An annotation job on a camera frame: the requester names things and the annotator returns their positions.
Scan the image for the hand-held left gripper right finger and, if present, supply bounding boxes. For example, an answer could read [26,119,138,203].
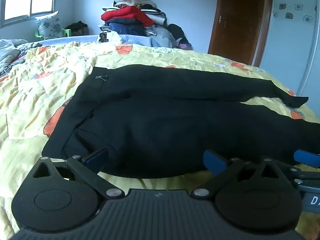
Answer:
[191,150,288,200]

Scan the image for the grey striped blanket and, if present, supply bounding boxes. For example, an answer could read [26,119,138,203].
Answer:
[0,39,43,77]

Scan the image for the yellow floral bed sheet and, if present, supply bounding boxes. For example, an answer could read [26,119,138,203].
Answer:
[0,41,320,240]

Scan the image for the black pants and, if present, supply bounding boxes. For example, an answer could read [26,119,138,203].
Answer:
[41,64,320,179]

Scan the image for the green plastic chair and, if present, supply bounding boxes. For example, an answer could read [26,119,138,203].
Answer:
[35,27,72,40]

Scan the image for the brown wooden door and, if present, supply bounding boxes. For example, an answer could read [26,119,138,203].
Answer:
[207,0,273,67]

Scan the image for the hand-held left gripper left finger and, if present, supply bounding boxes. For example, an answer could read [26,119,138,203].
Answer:
[32,148,125,200]

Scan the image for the white wardrobe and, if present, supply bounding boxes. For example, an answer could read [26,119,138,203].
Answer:
[260,0,320,124]

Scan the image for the light blue mattress edge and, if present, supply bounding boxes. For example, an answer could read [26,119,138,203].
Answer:
[41,34,152,46]

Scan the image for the pile of clothes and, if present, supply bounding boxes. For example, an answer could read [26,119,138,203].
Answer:
[99,0,193,51]

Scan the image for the floral pillow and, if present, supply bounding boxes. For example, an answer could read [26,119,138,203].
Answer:
[34,11,63,40]

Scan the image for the dark bag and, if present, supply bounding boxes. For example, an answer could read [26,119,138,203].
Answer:
[65,21,90,36]

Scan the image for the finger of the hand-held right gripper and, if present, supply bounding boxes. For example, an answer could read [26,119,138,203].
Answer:
[282,149,320,178]

